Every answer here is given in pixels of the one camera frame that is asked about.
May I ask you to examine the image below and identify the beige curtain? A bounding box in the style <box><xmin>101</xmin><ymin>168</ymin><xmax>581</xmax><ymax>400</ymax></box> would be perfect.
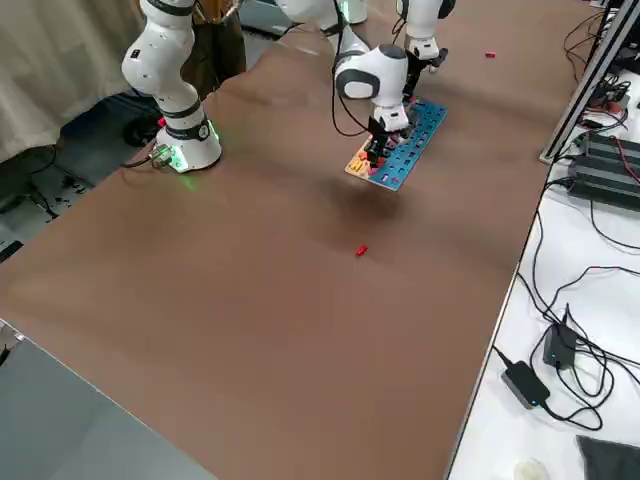
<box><xmin>0</xmin><ymin>0</ymin><xmax>149</xmax><ymax>164</ymax></box>

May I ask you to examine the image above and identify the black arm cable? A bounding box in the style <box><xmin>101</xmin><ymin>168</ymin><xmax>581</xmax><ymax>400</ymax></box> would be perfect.
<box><xmin>329</xmin><ymin>0</ymin><xmax>374</xmax><ymax>136</ymax></box>

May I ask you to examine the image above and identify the aluminium frame post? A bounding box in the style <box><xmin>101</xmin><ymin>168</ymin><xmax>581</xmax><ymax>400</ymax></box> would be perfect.
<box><xmin>538</xmin><ymin>0</ymin><xmax>640</xmax><ymax>164</ymax></box>

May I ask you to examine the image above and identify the black ribbed power supply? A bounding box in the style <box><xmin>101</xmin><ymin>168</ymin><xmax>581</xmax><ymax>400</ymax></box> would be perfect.
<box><xmin>579</xmin><ymin>130</ymin><xmax>640</xmax><ymax>169</ymax></box>
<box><xmin>567</xmin><ymin>153</ymin><xmax>640</xmax><ymax>211</ymax></box>

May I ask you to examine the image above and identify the dark grey cloth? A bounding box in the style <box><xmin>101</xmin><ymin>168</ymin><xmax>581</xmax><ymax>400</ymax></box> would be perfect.
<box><xmin>575</xmin><ymin>434</ymin><xmax>640</xmax><ymax>480</ymax></box>

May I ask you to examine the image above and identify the grey black power adapter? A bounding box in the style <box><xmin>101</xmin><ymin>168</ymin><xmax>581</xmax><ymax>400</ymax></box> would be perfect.
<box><xmin>501</xmin><ymin>360</ymin><xmax>552</xmax><ymax>411</ymax></box>

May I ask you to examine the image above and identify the colourful toy puzzle board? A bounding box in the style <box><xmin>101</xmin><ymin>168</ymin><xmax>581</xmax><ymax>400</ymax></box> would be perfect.
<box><xmin>343</xmin><ymin>97</ymin><xmax>449</xmax><ymax>194</ymax></box>

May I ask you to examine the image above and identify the cream tape roll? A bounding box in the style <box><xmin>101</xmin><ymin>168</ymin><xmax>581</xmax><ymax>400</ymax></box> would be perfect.
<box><xmin>514</xmin><ymin>458</ymin><xmax>549</xmax><ymax>480</ymax></box>

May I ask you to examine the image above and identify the black flat floor item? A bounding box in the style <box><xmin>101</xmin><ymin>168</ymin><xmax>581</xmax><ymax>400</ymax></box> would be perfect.
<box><xmin>0</xmin><ymin>240</ymin><xmax>25</xmax><ymax>265</ymax></box>

